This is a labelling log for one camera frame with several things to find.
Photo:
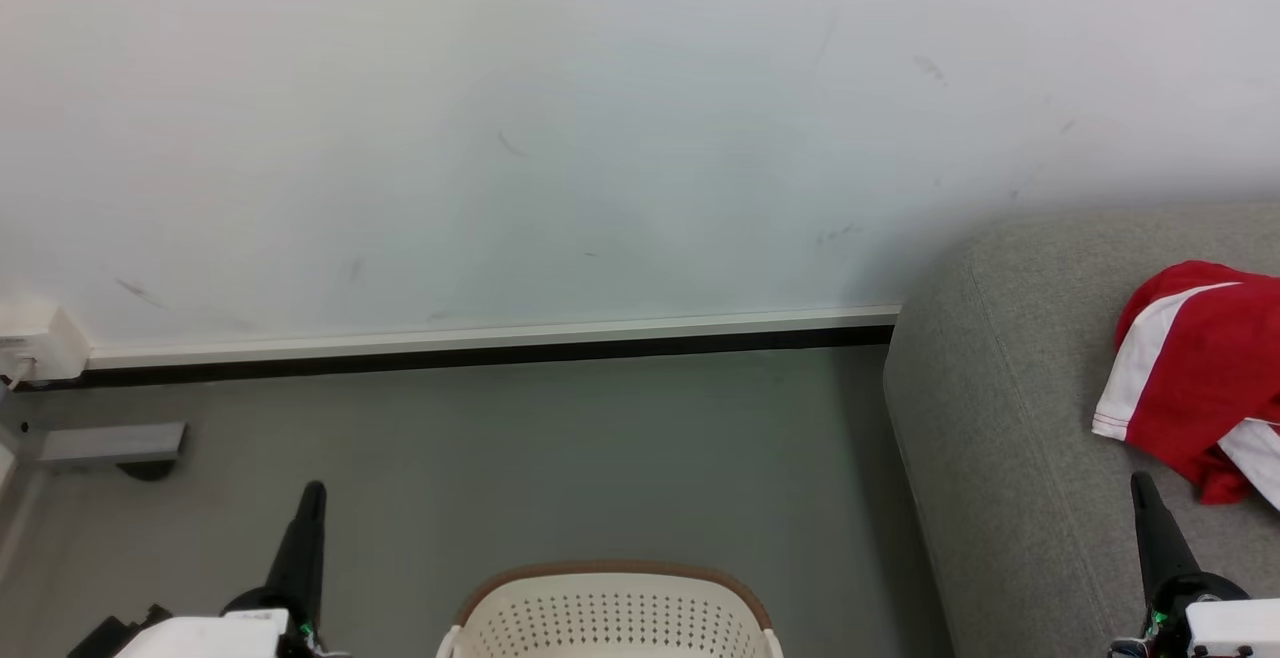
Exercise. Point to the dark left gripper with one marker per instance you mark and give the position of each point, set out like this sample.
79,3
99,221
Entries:
300,623

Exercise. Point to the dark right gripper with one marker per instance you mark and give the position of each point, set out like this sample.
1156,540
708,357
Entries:
1180,603

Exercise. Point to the red and white garment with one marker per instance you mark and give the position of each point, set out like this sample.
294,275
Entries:
1200,368

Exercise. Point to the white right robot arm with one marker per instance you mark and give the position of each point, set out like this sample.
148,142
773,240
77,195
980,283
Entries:
1240,630

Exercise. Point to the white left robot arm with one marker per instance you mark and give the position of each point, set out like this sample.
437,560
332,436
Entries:
200,638

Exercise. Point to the cream perforated laundry basket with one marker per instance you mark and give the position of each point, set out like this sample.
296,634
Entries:
610,618

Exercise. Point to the grey fabric sofa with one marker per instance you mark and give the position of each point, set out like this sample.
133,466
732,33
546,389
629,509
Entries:
1000,418

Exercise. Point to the grey metal foot bar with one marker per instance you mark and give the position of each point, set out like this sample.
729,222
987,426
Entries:
110,444

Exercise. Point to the white and black skirting board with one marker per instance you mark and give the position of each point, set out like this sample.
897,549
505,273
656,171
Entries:
500,342

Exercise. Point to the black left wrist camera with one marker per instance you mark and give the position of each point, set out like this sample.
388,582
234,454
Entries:
110,638

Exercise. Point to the white wall socket box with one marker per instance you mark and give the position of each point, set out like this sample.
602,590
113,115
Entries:
40,338

